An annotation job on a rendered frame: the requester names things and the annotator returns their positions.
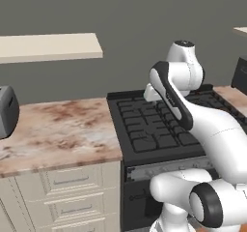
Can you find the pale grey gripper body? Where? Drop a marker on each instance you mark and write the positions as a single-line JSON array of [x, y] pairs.
[[152, 93]]

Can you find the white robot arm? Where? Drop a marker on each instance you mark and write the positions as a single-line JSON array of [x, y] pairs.
[[222, 136]]

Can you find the black stove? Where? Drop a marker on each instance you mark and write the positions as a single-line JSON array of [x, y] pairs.
[[144, 136]]

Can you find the black box appliance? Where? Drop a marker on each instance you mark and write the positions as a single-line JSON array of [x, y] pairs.
[[240, 76]]

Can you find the black oven door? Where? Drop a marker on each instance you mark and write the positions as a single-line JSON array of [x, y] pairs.
[[136, 207]]

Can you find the cream drawer front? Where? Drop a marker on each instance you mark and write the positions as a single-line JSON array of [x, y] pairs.
[[80, 226], [72, 179], [77, 208]]

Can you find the grey toaster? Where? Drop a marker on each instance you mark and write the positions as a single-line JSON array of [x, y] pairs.
[[7, 111]]

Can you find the cream cupboard door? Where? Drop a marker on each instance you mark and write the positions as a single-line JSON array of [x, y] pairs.
[[16, 207]]

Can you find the beige wall shelf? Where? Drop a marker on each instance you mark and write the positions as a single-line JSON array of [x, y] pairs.
[[241, 31], [48, 47]]

